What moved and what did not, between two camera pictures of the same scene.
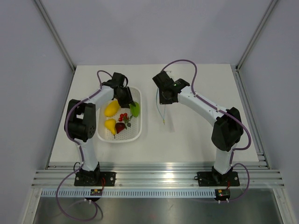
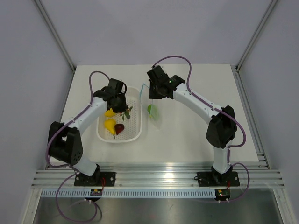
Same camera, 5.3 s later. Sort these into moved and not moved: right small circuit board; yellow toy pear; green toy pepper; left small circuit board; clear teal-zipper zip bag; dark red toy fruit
Moved: clear teal-zipper zip bag; green toy pepper
Not moved: yellow toy pear; left small circuit board; right small circuit board; dark red toy fruit
